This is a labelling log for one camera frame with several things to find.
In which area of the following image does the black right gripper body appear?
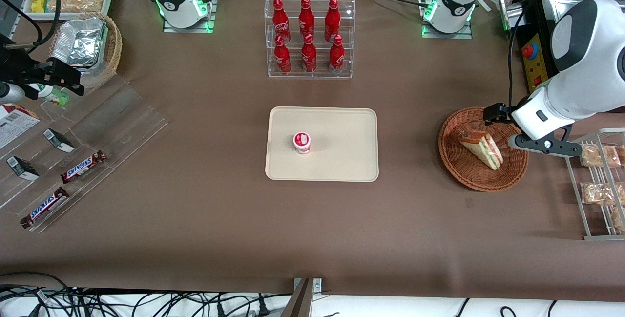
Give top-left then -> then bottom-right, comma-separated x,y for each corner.
0,34 -> 49,99

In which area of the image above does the triangular sandwich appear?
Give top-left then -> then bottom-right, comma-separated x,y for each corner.
458,130 -> 504,171

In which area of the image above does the light woven wicker basket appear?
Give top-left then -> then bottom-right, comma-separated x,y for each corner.
48,12 -> 123,90

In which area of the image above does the round brown wicker basket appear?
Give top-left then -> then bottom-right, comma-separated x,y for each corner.
438,107 -> 529,192

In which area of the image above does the beige plastic tray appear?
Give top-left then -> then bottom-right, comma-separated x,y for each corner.
265,106 -> 379,182

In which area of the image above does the green white small bottle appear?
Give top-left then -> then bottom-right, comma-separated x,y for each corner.
27,83 -> 70,107

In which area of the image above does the silver foil container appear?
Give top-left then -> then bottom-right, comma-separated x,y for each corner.
51,18 -> 108,67

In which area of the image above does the small black white box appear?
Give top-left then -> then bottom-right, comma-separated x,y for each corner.
43,128 -> 75,153
6,156 -> 40,181

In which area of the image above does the yellow emergency stop panel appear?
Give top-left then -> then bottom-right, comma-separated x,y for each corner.
521,33 -> 546,94

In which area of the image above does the white red printed carton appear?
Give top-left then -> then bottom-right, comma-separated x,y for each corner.
0,104 -> 41,150

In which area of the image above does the clear bag of crackers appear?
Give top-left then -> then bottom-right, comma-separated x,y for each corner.
49,0 -> 105,13

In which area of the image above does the clear acrylic stepped display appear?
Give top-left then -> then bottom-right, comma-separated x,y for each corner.
0,75 -> 169,233

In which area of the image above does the brown snickers bar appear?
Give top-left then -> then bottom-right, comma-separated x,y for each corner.
60,150 -> 107,184
20,187 -> 70,230

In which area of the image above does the black silver appliance box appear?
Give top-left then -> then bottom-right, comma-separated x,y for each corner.
499,0 -> 625,95

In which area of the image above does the red cola bottle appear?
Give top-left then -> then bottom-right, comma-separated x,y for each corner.
324,0 -> 341,43
329,35 -> 345,75
298,0 -> 315,42
271,0 -> 292,44
301,34 -> 317,74
273,35 -> 292,75

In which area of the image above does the clear acrylic bottle rack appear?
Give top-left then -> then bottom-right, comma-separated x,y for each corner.
264,0 -> 356,79

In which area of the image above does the red white yogurt cup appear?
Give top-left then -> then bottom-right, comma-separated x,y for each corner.
293,131 -> 312,155

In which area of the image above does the brown paper table cover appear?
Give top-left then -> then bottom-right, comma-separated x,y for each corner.
0,0 -> 625,303

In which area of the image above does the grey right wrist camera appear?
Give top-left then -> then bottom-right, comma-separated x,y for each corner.
0,82 -> 26,104

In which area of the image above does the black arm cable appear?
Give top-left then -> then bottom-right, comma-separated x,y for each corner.
508,0 -> 625,112

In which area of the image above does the silver wire rack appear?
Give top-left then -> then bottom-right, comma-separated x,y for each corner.
559,128 -> 625,241

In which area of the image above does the metal clamp bracket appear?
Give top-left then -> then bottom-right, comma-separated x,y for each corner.
283,278 -> 323,317

